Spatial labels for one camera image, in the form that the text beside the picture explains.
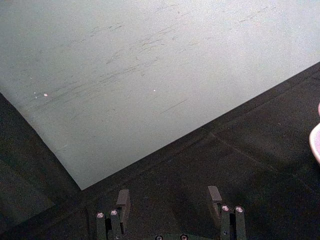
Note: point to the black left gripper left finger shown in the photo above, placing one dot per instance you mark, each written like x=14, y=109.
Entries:
x=120, y=215

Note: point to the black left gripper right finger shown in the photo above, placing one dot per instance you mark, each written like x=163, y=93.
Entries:
x=228, y=220

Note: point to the black table cloth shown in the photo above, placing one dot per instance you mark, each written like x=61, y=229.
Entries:
x=225, y=155

